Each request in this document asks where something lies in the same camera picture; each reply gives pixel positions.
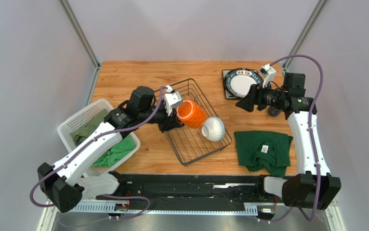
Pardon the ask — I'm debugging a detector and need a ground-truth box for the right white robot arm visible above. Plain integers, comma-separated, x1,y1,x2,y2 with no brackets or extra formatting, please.
236,73,342,210

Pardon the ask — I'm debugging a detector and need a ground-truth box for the dark green folded cloth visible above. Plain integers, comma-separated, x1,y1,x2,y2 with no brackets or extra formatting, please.
234,130,293,178

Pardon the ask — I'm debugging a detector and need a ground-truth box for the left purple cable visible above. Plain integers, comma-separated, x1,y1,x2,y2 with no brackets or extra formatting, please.
29,85,173,220

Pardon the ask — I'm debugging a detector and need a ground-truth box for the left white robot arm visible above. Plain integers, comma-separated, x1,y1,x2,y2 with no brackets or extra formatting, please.
29,85,183,213

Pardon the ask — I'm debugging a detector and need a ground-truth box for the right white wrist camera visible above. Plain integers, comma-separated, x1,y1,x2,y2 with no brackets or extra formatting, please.
259,64,277,88

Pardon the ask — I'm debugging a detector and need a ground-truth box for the bright green towel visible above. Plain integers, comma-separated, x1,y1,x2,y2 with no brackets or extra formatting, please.
91,136,136,168

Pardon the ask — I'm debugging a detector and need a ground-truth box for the square floral plate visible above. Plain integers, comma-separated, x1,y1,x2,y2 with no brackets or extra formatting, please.
222,68,264,100

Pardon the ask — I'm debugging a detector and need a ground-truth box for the orange mug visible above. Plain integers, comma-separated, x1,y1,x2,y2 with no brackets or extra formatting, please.
176,100,207,129

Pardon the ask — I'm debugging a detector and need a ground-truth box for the dark blue mug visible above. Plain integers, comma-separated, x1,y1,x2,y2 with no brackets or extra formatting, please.
267,106,282,117

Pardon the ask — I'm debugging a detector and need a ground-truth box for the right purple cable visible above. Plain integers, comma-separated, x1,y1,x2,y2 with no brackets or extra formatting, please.
257,54,325,224

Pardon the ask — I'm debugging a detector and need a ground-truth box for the purple cable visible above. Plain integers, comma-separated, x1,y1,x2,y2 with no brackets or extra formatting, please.
29,85,173,220
257,54,325,224

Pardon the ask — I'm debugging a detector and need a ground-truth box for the white green-rimmed round plate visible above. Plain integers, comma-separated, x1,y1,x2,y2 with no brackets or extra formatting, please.
224,68,264,100

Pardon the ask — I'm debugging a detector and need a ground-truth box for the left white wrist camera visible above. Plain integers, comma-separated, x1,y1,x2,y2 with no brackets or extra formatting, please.
164,85,183,116

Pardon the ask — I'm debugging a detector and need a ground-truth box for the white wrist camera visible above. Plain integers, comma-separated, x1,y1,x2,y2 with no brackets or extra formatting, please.
259,64,277,88
164,85,183,116

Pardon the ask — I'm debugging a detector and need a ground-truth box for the black wire dish rack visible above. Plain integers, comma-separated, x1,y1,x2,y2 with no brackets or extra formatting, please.
164,78,232,166

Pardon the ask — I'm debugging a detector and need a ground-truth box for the white ribbed bowl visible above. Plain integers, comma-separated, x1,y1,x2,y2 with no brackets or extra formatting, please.
201,116,225,142

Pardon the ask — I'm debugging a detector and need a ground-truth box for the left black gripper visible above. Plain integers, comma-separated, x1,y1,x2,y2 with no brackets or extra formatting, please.
139,102,183,134

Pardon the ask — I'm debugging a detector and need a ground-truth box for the white plastic basket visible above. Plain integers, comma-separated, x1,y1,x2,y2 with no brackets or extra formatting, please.
57,99,141,178

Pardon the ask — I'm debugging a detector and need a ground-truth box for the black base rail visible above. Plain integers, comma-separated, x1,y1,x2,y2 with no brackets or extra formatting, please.
66,173,320,214

